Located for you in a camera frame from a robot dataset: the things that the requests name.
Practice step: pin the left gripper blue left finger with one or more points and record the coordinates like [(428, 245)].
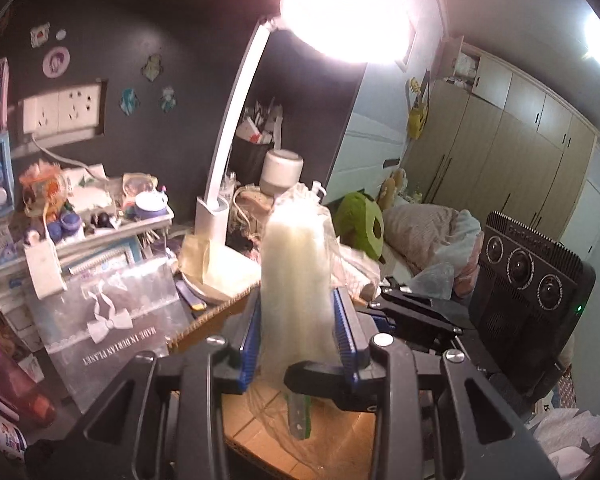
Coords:
[(242, 332)]

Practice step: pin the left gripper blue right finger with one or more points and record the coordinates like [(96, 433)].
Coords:
[(353, 343)]

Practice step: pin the clear bag of white pads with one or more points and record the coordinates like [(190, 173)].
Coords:
[(299, 255)]

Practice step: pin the cardboard box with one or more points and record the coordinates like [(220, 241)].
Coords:
[(260, 444)]

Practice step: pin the green plush toy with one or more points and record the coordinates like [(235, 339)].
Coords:
[(359, 224)]

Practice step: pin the clear gift bag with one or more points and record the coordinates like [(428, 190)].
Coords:
[(95, 326)]

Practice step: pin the beige wardrobe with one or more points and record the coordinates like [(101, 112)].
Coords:
[(497, 139)]

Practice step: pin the white cylinder humidifier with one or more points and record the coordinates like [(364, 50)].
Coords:
[(281, 170)]

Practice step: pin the black pen holder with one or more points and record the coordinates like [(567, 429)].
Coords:
[(247, 159)]

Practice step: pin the white power adapter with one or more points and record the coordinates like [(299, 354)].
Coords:
[(44, 269)]

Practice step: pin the yellow hanging plush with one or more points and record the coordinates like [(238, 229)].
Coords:
[(418, 98)]

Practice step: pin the white small desk shelf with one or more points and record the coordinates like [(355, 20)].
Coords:
[(103, 250)]

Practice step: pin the pink water bottle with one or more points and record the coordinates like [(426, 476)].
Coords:
[(22, 396)]

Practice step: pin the white plastic tub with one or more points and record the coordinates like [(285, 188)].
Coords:
[(13, 444)]

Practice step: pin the white desk lamp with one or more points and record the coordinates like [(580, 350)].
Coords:
[(351, 31)]

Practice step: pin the white wall socket panel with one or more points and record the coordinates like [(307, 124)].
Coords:
[(66, 110)]

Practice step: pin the round pink wall sticker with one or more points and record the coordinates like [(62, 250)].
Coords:
[(56, 62)]

